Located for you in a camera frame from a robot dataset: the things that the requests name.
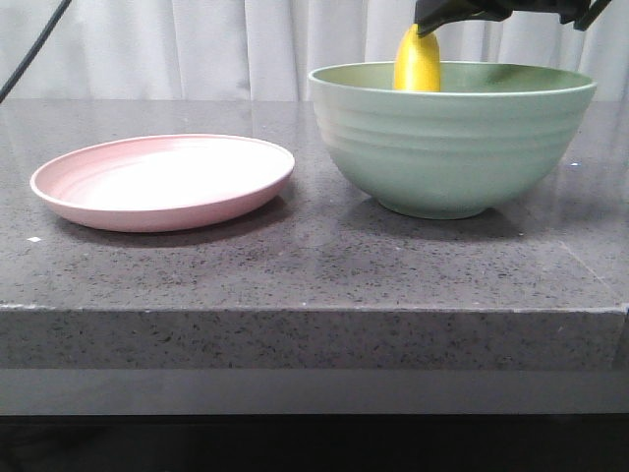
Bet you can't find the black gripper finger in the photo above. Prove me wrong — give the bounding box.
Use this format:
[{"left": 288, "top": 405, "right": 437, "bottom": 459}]
[
  {"left": 557, "top": 0, "right": 611, "bottom": 30},
  {"left": 415, "top": 0, "right": 513, "bottom": 36}
]

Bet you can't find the yellow banana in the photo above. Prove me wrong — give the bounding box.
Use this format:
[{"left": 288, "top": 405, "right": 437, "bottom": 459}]
[{"left": 393, "top": 24, "right": 441, "bottom": 92}]

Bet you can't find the green ribbed bowl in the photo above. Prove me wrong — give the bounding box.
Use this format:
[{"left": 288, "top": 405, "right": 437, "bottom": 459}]
[{"left": 309, "top": 61, "right": 597, "bottom": 219}]

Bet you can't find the pink plate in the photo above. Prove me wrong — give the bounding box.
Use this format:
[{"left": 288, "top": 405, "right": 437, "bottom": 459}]
[{"left": 30, "top": 134, "right": 295, "bottom": 232}]

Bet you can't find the pale curtain backdrop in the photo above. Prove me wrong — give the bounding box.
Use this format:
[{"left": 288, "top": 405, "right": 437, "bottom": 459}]
[{"left": 11, "top": 1, "right": 628, "bottom": 101}]

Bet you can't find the black cable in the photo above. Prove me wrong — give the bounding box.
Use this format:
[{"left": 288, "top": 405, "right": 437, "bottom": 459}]
[{"left": 0, "top": 0, "right": 73, "bottom": 100}]

